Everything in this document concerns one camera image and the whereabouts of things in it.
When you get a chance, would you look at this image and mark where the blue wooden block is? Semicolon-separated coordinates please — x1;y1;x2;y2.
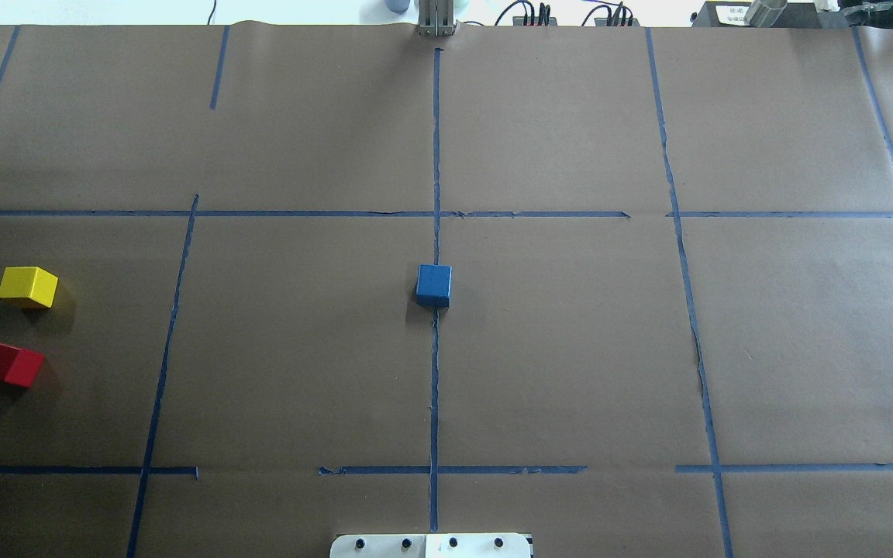
415;263;453;308

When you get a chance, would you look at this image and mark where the far black orange connector box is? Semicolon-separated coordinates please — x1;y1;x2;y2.
503;1;559;27

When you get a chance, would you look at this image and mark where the white pedestal column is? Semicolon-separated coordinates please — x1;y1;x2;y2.
329;532;534;557

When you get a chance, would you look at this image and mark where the yellow wooden block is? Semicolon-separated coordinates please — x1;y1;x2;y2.
0;267;59;308

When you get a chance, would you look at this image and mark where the black orange connector box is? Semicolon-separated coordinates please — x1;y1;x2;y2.
588;2;640;27
503;1;559;27

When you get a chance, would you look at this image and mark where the near black orange connector box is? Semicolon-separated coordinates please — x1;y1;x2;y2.
588;2;640;27

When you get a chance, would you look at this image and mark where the blue plastic cup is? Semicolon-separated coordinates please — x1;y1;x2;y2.
384;0;410;14

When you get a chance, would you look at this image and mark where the red wooden block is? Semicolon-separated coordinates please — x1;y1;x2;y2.
0;343;46;388

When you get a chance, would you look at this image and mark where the silver metal cylinder weight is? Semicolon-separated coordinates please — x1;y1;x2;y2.
744;0;789;28

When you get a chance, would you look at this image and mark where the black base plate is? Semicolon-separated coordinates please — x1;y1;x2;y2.
691;1;850;29

